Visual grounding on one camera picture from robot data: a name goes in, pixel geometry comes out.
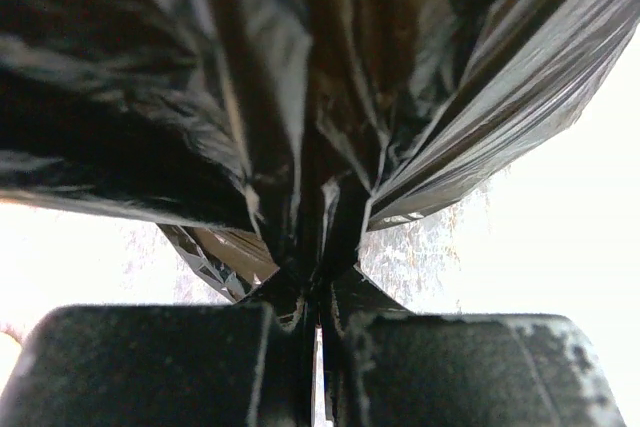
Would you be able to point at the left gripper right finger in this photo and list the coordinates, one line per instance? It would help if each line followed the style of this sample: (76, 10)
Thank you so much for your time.
(387, 366)

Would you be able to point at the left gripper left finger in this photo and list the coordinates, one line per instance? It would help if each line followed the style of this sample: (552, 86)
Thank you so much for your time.
(246, 364)

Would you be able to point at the black trash bag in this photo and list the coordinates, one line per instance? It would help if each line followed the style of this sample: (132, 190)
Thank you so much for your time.
(305, 122)

